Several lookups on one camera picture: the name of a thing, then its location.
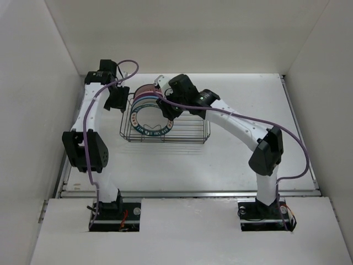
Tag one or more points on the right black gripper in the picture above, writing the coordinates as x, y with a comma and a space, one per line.
167, 111

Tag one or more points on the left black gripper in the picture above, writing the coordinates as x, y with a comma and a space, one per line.
120, 102

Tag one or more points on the green rimmed white plate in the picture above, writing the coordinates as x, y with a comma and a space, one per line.
148, 120

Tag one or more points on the grey wire dish rack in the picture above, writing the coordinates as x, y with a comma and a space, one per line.
186, 129

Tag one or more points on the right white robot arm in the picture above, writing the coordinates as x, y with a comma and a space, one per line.
266, 144

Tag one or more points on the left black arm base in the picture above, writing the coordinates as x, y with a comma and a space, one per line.
124, 219

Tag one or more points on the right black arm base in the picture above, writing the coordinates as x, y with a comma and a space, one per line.
255, 216

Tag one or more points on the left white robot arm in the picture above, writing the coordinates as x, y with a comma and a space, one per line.
85, 148

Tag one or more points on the blue plate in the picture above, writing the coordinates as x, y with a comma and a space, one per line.
147, 100

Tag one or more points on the purple plate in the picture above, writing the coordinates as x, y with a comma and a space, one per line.
147, 94

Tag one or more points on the pink plate with red text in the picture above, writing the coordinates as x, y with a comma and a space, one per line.
146, 88

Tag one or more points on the front aluminium rail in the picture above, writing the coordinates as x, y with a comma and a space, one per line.
131, 194

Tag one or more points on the right aluminium rail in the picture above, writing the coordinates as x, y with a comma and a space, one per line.
311, 171

